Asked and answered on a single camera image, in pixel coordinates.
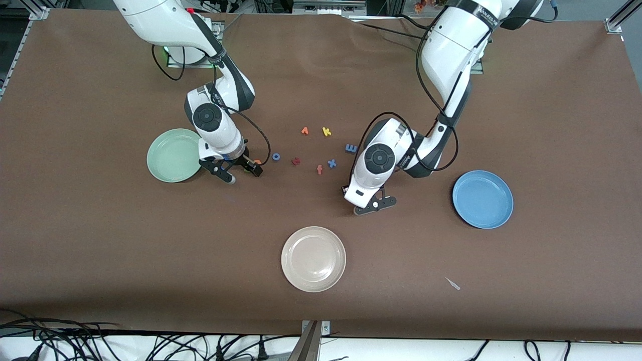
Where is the green plate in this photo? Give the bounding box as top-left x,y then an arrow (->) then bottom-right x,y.
146,128 -> 203,183

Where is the beige plate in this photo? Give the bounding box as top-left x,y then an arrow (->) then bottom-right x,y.
281,226 -> 347,293

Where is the blue plate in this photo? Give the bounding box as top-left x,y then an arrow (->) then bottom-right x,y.
452,170 -> 514,230

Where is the brown table cover sheet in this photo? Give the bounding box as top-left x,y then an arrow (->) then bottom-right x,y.
0,8 -> 642,341

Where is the grey metal box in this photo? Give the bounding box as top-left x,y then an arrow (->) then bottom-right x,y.
292,0 -> 368,16

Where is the small metal bracket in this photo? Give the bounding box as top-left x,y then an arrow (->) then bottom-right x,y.
301,320 -> 331,337

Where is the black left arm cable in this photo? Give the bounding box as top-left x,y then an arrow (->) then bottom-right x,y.
350,0 -> 558,184

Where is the grey camera post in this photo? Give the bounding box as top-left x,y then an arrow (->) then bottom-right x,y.
287,321 -> 323,361

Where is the black base power cable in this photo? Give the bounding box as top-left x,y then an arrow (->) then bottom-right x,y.
359,20 -> 427,43

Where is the black floor cable with plug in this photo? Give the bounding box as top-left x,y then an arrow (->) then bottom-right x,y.
213,335 -> 274,361

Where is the aluminium frame profile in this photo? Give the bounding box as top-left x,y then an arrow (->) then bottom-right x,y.
604,0 -> 642,35
0,0 -> 51,101

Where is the black floor cable tangle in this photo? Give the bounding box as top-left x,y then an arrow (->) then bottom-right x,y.
0,308 -> 123,361

